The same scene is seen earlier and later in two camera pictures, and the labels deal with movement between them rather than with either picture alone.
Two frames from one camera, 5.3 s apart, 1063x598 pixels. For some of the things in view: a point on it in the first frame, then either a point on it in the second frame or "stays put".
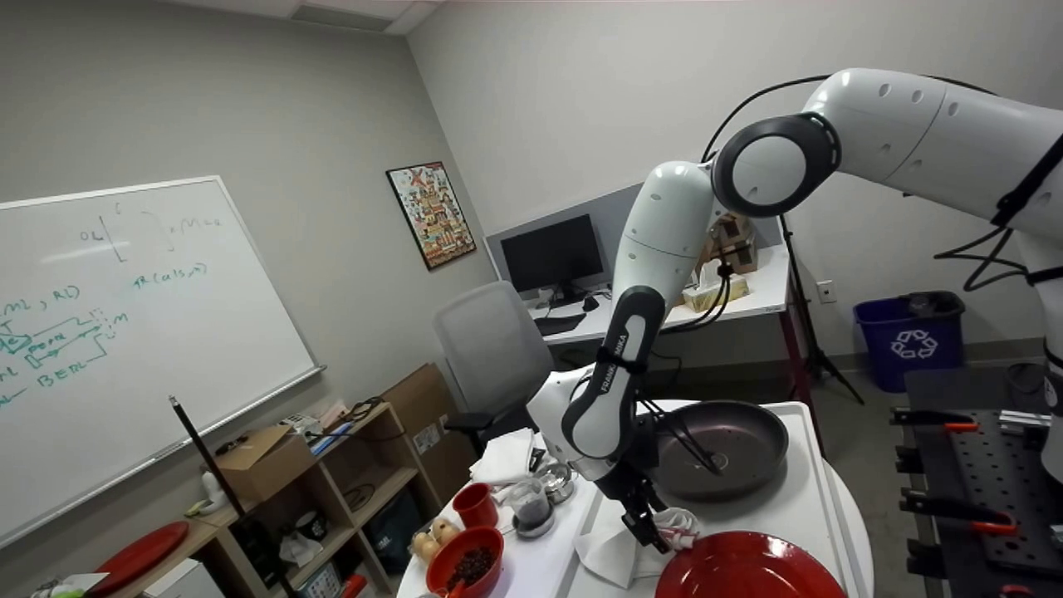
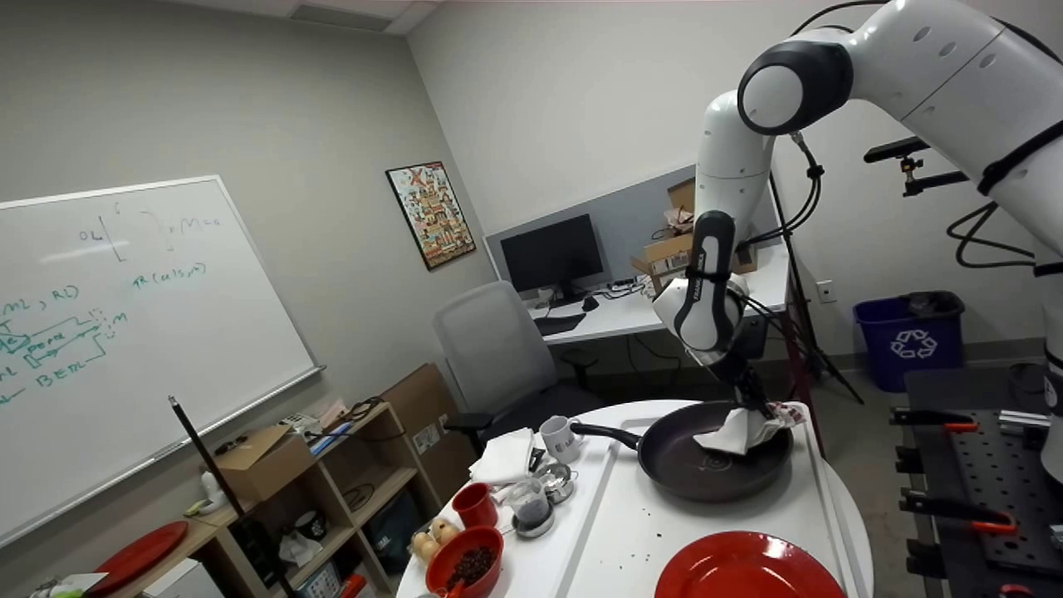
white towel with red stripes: x=630 y=560 → x=745 y=428
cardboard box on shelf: x=264 y=462 stays put
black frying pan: x=743 y=441 stays put
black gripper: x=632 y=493 → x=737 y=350
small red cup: x=476 y=505 stays put
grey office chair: x=495 y=355 stays put
